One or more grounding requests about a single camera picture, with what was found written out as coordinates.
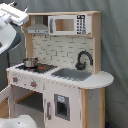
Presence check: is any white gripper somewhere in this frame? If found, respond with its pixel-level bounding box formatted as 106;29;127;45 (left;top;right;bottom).
0;2;29;26

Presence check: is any white toy microwave door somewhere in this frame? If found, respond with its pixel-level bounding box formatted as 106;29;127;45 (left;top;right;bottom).
47;14;89;36

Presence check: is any red stove knob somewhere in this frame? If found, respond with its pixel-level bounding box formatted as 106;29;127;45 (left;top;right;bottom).
12;77;18;83
30;81;37;88

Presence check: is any white oven door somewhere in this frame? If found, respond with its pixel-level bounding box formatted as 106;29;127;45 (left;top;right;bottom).
0;85;13;105

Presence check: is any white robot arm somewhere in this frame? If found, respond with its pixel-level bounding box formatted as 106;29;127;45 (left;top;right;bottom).
0;2;38;128

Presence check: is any wooden toy kitchen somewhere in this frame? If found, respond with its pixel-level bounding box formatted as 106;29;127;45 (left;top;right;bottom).
5;10;115;128

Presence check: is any grey range hood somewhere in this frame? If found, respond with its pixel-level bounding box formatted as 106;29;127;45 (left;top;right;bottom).
24;16;48;34

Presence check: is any small steel toy pot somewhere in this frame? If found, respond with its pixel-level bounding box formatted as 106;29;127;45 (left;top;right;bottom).
23;57;39;68

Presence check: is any black toy stovetop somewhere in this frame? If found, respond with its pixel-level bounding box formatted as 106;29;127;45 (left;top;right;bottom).
18;63;55;73

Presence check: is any black toy faucet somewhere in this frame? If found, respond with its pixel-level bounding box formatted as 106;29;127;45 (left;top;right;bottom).
75;51;93;70

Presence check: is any grey toy sink basin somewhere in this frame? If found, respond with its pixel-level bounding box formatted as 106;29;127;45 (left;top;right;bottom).
52;68;92;81

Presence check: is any white dishwasher door with handle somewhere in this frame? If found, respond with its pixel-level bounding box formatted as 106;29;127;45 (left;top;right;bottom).
43;82;82;128

